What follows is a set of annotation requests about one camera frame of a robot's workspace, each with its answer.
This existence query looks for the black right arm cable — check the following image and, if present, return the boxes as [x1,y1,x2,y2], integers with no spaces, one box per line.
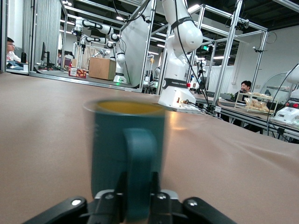
[172,0,218,117]

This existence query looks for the white backdrop sheet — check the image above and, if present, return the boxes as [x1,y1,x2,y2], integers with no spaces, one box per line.
[121,0,155,89]

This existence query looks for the person with glasses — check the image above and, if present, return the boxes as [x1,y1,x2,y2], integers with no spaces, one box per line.
[6,36,28,71]

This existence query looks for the cardboard box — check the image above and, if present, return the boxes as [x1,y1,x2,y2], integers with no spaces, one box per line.
[88,56,117,81]

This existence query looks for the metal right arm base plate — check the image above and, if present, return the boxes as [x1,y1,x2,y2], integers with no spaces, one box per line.
[157,102,202,114]

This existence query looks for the brown table cover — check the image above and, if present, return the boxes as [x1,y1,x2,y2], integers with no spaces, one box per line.
[0,71,299,224]

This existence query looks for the colourful snack box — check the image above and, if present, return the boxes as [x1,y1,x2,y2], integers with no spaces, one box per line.
[68,67,87,79]

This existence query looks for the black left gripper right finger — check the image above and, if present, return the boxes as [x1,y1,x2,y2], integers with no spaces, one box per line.
[149,171,237,224]

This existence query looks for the bread display rack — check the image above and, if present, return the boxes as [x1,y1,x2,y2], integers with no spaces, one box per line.
[234,91,279,115]

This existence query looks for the black computer monitor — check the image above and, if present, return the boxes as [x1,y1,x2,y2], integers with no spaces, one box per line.
[40,42,55,68]

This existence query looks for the teal cup yellow inside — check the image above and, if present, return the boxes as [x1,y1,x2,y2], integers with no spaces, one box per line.
[83,98,167,224]

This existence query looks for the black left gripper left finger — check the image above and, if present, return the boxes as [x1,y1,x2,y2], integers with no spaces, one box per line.
[23,171,128,224]

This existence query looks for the seated person black hair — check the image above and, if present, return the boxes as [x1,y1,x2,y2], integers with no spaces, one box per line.
[234,80,253,103]

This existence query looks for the aluminium frame structure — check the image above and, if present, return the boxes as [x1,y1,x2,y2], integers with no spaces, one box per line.
[0,0,299,140]

